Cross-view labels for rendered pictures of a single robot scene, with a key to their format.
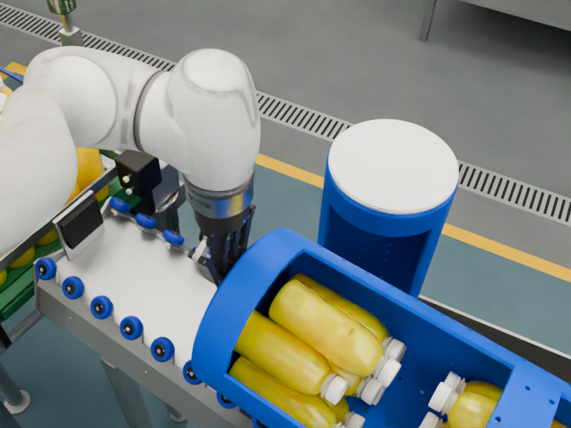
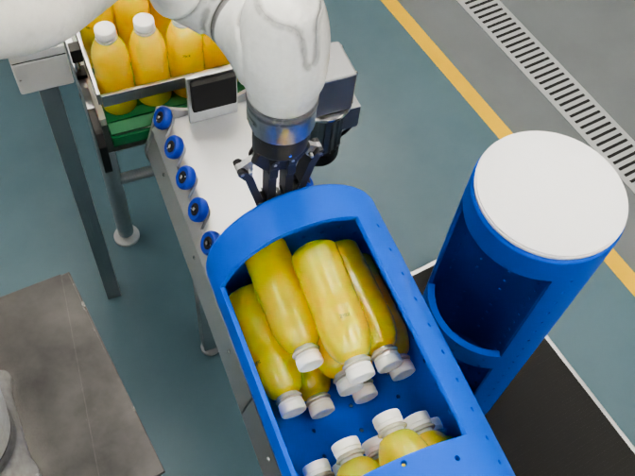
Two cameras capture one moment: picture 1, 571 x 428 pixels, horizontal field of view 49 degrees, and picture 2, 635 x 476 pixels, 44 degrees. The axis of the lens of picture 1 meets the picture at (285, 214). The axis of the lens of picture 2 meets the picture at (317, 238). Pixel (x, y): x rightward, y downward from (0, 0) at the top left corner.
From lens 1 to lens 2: 33 cm
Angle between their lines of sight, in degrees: 19
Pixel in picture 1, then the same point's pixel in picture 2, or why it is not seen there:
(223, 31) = not seen: outside the picture
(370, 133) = (551, 148)
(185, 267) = not seen: hidden behind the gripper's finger
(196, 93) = (257, 14)
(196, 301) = not seen: hidden behind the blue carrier
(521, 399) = (440, 462)
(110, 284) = (211, 162)
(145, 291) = (235, 186)
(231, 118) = (281, 51)
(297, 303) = (317, 262)
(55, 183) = (20, 30)
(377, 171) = (526, 190)
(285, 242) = (342, 201)
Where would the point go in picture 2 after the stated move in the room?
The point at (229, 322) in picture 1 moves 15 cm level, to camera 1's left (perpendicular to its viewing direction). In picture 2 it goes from (244, 243) to (163, 188)
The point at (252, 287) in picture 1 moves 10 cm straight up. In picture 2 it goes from (280, 223) to (283, 181)
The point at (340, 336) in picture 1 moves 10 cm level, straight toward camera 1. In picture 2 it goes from (333, 313) to (278, 358)
